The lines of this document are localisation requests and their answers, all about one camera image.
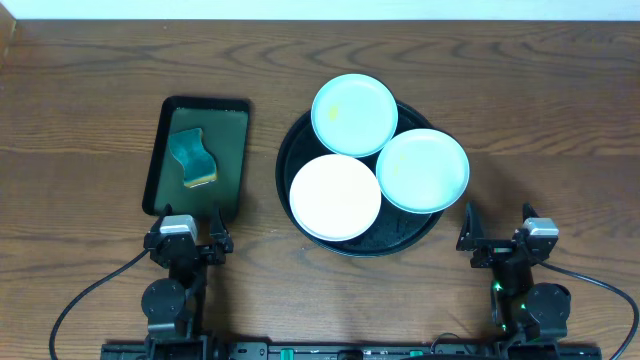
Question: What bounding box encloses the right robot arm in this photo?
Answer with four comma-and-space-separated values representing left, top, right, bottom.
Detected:
456, 203, 571, 358

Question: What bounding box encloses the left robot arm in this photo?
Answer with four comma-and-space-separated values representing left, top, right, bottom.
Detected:
141, 205, 234, 359

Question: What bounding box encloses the mint plate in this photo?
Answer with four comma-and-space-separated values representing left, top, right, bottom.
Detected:
375, 128, 470, 214
311, 74, 399, 158

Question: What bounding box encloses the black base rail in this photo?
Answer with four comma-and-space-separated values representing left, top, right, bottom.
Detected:
99, 341, 604, 360

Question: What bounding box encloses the pale pink plate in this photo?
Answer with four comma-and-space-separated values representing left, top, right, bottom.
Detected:
289, 154, 382, 242

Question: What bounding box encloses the green yellow scrub sponge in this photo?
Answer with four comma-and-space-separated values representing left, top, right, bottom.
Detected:
168, 128, 217, 188

